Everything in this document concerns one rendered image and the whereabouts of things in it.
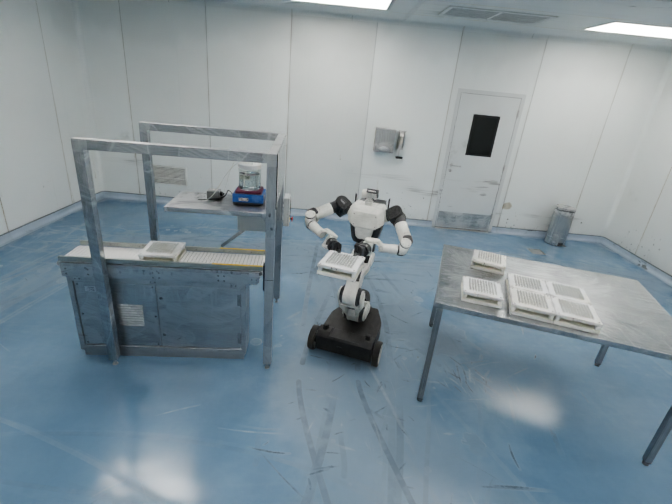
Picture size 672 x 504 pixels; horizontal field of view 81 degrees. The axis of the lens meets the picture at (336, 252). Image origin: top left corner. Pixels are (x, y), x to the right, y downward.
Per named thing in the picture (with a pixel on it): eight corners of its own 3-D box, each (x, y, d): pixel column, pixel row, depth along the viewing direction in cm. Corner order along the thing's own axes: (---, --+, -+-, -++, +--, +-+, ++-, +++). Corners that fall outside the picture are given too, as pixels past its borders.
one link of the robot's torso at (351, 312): (346, 305, 340) (340, 281, 299) (369, 310, 335) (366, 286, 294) (341, 321, 333) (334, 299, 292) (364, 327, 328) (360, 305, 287)
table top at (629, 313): (635, 284, 309) (637, 280, 308) (714, 370, 211) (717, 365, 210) (442, 247, 345) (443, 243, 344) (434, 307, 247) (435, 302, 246)
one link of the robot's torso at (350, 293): (338, 304, 304) (354, 253, 323) (360, 310, 299) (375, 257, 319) (336, 297, 290) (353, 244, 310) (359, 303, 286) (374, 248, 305)
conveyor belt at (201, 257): (266, 261, 295) (266, 255, 293) (263, 276, 272) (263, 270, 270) (77, 251, 282) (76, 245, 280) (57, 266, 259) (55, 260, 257)
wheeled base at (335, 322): (334, 311, 374) (338, 280, 361) (388, 324, 362) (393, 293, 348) (310, 349, 318) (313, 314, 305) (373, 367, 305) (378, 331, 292)
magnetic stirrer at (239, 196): (266, 197, 277) (266, 185, 274) (263, 206, 258) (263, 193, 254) (237, 195, 275) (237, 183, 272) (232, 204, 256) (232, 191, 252)
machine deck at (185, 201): (270, 202, 282) (270, 197, 280) (265, 219, 247) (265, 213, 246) (182, 196, 276) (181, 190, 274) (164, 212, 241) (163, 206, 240)
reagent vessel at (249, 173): (262, 186, 270) (262, 159, 263) (260, 192, 256) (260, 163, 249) (240, 184, 269) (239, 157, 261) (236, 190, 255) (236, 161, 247)
